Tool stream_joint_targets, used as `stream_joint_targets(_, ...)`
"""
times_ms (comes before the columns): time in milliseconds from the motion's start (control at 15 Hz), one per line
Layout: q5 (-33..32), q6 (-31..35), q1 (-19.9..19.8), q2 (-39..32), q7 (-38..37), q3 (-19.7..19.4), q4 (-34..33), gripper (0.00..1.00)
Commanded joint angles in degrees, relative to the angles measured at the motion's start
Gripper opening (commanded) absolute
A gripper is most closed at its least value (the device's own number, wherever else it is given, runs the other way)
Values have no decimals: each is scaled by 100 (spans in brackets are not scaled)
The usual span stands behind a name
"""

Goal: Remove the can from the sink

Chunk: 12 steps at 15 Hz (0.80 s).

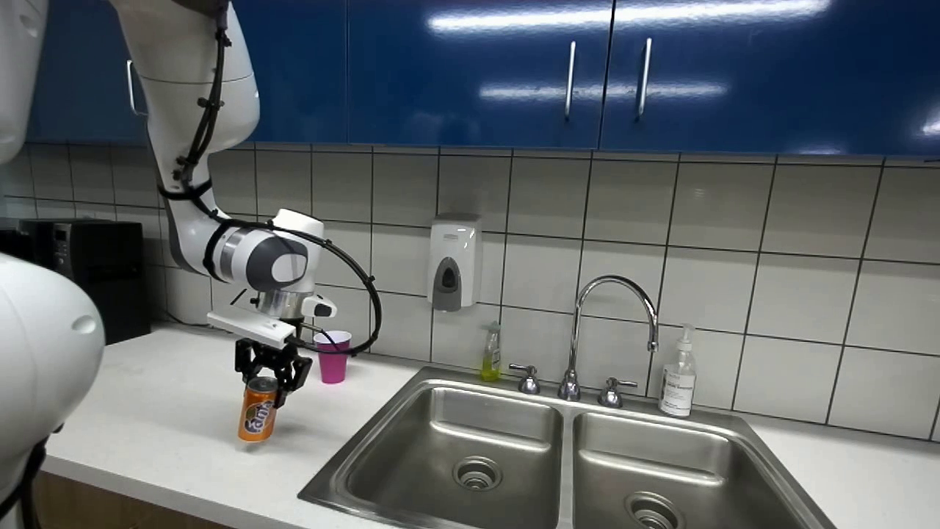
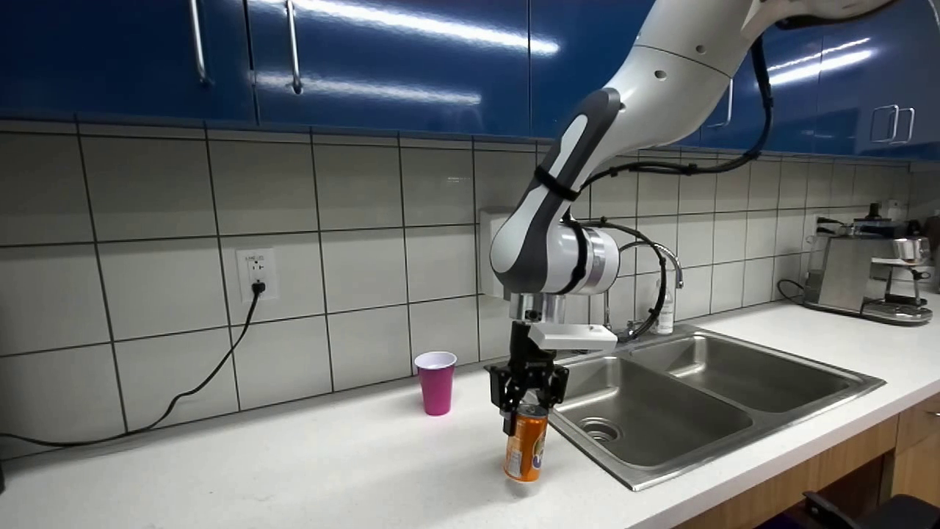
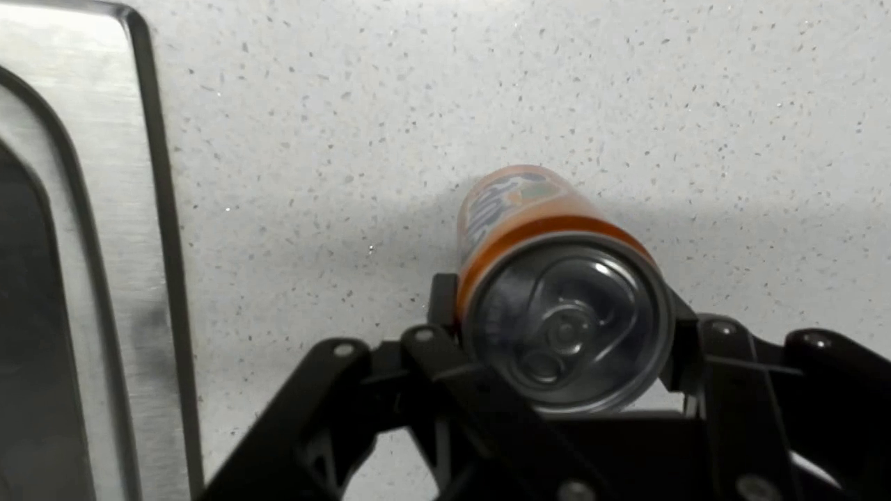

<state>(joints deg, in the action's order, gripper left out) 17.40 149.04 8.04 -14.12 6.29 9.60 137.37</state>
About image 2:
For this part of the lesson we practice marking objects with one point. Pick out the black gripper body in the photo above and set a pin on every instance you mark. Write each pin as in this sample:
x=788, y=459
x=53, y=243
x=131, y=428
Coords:
x=529, y=384

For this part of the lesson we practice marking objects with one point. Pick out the brown bottle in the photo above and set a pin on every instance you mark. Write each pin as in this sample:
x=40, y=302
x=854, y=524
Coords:
x=529, y=453

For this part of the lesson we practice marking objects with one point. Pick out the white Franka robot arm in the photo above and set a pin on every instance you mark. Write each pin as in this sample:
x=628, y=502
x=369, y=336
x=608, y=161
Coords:
x=678, y=61

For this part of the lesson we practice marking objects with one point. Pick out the stainless steel double sink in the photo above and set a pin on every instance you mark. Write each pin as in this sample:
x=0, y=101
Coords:
x=707, y=391

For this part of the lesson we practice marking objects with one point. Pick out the pink plastic cup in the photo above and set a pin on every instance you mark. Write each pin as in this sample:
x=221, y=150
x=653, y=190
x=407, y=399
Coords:
x=437, y=384

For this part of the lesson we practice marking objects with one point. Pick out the clear soap pump bottle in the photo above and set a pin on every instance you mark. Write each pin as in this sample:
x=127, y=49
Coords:
x=666, y=315

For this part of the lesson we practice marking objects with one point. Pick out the silver coffee machine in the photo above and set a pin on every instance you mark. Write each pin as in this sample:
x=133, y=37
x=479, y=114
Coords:
x=854, y=268

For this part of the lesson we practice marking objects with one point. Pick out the black chair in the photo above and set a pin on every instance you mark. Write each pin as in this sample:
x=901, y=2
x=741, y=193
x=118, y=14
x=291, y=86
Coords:
x=883, y=515

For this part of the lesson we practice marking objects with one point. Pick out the wooden base cabinet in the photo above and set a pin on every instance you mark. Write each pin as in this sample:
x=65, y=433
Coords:
x=911, y=450

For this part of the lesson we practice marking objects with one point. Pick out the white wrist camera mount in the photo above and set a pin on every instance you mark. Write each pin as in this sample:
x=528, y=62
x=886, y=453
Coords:
x=576, y=340

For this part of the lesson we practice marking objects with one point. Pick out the white wall outlet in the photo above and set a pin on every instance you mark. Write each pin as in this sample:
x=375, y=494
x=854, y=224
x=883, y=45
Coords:
x=257, y=274

